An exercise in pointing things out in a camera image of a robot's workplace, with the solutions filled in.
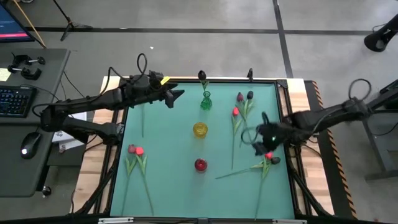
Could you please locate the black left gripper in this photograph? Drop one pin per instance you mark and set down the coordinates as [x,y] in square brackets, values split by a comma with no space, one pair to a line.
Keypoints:
[140,90]

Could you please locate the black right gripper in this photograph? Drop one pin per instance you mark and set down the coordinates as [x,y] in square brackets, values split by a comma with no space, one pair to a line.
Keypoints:
[273,135]

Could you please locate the green artificial flower stem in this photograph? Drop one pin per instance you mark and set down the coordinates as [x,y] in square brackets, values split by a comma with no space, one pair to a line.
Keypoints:
[235,111]

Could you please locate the yellow glass vase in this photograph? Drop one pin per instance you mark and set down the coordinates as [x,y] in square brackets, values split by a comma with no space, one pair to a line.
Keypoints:
[200,129]

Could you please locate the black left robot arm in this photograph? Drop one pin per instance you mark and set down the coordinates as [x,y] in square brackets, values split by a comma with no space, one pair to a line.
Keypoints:
[93,101]

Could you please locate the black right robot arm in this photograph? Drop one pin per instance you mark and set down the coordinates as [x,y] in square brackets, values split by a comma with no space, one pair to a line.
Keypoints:
[326,116]

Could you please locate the green glass vase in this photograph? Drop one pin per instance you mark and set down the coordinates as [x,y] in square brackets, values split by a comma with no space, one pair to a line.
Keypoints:
[206,101]

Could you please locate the red ribbed glass vase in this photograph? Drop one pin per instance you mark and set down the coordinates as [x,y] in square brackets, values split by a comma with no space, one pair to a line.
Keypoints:
[201,165]

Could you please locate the yellow tag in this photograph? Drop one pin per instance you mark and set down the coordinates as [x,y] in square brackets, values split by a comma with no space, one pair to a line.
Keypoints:
[164,80]

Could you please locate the black hazard striped board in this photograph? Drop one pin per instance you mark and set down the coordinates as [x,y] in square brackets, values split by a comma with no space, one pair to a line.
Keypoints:
[320,155]

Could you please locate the teal table mat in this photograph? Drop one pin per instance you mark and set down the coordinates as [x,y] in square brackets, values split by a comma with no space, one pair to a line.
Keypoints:
[174,186]

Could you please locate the white papers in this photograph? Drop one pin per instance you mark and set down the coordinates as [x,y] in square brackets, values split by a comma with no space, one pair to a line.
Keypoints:
[66,140]

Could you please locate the grey metal stand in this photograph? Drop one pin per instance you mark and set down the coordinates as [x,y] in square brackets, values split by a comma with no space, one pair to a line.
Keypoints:
[377,146]

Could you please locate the black tripod stand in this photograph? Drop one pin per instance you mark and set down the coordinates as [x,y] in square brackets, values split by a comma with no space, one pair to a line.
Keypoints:
[71,25]

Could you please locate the black metal clamp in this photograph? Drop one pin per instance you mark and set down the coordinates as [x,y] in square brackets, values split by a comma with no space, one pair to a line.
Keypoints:
[21,58]
[29,74]

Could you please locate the black computer mouse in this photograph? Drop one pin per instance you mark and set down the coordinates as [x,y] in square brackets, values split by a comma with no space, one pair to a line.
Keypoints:
[30,144]

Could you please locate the black backlit keyboard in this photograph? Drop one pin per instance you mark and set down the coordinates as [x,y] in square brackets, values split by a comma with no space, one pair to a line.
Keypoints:
[15,101]

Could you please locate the yellow wooden stick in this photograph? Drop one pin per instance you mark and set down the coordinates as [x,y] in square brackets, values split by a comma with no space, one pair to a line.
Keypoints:
[29,23]

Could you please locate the black round knob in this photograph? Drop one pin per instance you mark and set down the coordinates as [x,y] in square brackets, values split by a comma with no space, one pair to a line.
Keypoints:
[46,190]

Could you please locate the black stand foot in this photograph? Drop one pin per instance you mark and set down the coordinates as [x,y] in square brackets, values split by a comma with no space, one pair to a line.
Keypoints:
[377,39]

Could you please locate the yellow sticky note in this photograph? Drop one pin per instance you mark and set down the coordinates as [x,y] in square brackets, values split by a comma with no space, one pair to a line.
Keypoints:
[4,74]

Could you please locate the blue screen monitor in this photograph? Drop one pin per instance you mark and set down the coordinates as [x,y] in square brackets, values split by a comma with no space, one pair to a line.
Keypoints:
[12,28]

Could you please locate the grey side desk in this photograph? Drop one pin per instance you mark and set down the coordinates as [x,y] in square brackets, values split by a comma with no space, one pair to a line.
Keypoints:
[18,177]

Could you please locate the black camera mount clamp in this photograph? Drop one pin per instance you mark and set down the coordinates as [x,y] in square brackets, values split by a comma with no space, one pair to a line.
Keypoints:
[250,74]

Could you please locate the silver metal bracket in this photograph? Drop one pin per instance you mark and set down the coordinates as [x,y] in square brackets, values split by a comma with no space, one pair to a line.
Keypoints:
[115,220]
[289,221]

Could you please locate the black table frame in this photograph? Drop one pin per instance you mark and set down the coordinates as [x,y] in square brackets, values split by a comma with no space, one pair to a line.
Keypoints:
[174,221]

